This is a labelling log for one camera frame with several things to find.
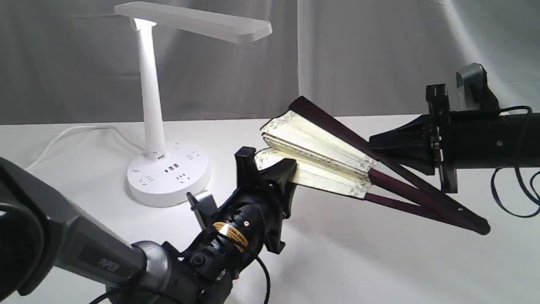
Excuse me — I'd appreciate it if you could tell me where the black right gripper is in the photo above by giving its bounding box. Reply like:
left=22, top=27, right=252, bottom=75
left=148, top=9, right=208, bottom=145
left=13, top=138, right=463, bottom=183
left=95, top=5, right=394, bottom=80
left=369, top=84, right=458, bottom=194

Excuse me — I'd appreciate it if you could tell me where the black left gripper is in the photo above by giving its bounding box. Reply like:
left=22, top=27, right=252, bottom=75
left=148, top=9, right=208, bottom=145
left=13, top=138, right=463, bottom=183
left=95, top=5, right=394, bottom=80
left=190, top=147, right=297, bottom=271

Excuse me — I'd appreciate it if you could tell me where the folding paper fan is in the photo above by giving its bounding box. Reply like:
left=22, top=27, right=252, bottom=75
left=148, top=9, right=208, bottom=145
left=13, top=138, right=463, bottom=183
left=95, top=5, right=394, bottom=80
left=255, top=96, right=491, bottom=236

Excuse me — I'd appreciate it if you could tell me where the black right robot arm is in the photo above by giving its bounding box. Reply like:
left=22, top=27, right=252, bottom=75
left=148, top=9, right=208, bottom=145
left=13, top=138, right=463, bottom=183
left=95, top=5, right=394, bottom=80
left=369, top=84, right=539, bottom=193

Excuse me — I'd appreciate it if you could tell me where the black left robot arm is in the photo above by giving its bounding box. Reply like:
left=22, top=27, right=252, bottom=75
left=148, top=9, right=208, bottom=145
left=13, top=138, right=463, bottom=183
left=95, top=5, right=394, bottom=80
left=0, top=147, right=297, bottom=304

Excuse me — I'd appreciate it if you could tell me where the white desk lamp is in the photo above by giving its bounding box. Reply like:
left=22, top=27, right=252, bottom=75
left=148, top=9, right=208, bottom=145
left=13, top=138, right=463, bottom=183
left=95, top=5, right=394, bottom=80
left=114, top=1, right=273, bottom=208

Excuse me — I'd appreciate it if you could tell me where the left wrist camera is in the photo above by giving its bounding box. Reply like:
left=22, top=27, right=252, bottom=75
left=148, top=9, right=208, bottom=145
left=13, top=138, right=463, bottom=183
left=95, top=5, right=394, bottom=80
left=186, top=190, right=219, bottom=231

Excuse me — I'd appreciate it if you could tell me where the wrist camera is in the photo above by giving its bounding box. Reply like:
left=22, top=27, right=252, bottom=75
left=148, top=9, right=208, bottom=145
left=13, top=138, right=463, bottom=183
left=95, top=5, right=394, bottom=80
left=186, top=190, right=219, bottom=231
left=456, top=63, right=500, bottom=110

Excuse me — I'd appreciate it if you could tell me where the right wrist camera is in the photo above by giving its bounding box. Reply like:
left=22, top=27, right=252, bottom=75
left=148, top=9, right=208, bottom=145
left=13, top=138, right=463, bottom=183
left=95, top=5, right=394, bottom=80
left=456, top=63, right=500, bottom=110

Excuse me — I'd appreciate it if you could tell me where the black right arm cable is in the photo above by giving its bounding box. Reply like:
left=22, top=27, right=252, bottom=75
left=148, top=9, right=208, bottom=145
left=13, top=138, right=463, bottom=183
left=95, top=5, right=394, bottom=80
left=490, top=106, right=540, bottom=219

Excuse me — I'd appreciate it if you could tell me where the white power cable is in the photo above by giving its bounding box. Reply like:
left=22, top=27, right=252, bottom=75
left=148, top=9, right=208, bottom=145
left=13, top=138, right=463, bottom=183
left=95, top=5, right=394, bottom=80
left=25, top=125, right=146, bottom=169

